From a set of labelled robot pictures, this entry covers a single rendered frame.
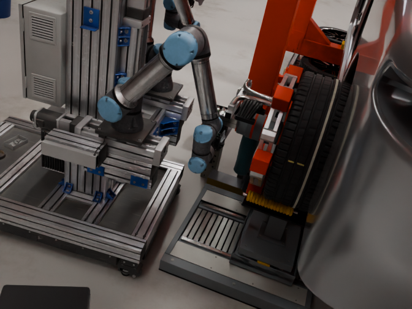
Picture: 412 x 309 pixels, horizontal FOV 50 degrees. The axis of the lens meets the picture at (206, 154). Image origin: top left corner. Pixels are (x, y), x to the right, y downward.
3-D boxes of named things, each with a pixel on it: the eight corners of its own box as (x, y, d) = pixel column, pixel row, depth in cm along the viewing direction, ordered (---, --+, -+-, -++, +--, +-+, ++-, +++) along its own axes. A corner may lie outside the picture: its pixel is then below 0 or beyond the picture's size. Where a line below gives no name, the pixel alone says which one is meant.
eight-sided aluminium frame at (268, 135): (254, 205, 211) (285, 105, 182) (241, 200, 213) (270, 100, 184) (274, 152, 256) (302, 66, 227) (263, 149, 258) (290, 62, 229)
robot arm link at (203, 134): (200, 118, 184) (197, 141, 190) (191, 130, 175) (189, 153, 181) (218, 123, 183) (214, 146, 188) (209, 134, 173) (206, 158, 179)
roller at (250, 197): (295, 220, 223) (298, 211, 220) (240, 200, 228) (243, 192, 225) (297, 213, 228) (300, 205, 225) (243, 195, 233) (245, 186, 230)
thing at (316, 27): (350, 69, 429) (363, 35, 411) (298, 54, 438) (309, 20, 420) (351, 64, 443) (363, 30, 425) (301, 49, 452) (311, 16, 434)
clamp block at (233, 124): (235, 129, 204) (237, 119, 201) (216, 123, 206) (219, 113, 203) (237, 124, 208) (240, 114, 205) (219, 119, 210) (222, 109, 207)
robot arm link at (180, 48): (124, 116, 196) (212, 43, 167) (107, 130, 184) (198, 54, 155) (106, 95, 194) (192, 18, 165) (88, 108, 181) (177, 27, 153)
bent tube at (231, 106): (267, 122, 198) (273, 102, 192) (227, 110, 201) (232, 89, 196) (274, 108, 213) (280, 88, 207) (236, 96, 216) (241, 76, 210)
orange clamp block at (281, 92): (287, 113, 193) (289, 102, 185) (270, 107, 195) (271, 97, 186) (291, 100, 196) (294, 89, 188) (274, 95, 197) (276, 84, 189)
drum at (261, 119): (273, 151, 217) (281, 127, 210) (232, 138, 221) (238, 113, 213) (278, 139, 229) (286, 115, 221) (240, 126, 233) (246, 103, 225)
